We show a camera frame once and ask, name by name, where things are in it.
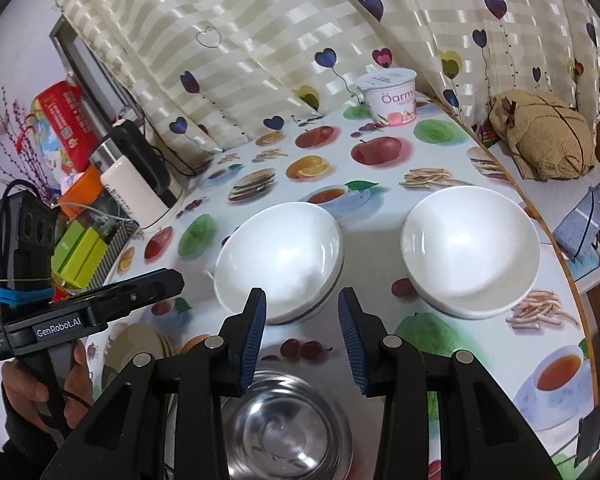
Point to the stainless steel bowl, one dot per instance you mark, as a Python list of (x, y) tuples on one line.
[(290, 430)]

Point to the black binder clip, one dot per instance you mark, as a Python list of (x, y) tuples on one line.
[(590, 432)]

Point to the person's left forearm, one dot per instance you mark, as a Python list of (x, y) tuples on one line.
[(20, 437)]

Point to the tan deep plate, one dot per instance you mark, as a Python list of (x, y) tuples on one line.
[(130, 342)]

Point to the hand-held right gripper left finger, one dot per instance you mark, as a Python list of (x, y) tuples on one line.
[(252, 340)]

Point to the dark green box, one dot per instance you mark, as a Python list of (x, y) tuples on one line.
[(70, 245)]

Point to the grey window frame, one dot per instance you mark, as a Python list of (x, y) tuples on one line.
[(80, 60)]

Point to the purple bud branches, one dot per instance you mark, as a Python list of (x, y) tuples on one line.
[(24, 127)]

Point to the cream heart print curtain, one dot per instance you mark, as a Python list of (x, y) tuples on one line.
[(280, 35)]

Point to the white bowl blue stripe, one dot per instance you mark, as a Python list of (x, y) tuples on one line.
[(470, 245), (280, 255)]

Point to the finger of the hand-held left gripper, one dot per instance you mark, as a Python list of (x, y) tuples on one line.
[(145, 290)]

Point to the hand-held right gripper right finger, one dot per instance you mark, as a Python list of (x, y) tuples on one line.
[(352, 340)]

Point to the food print tablecloth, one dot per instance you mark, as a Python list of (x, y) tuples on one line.
[(367, 240)]

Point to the brown cloth bag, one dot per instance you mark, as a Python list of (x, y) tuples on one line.
[(545, 135)]

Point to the zigzag patterned box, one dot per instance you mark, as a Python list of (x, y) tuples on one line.
[(118, 250)]

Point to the person's left hand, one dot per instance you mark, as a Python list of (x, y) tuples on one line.
[(77, 380)]

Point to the white electric kettle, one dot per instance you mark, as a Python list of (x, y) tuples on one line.
[(130, 190)]

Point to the blue grey folded cloth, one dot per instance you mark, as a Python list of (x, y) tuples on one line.
[(577, 220)]

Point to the red cartoon snack bag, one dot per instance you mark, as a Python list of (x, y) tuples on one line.
[(67, 120)]

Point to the lime green box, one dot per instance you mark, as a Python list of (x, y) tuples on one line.
[(87, 256)]

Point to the orange lidded clear container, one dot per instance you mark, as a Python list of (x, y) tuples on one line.
[(82, 185)]

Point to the white yogurt cup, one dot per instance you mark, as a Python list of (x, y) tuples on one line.
[(387, 102)]

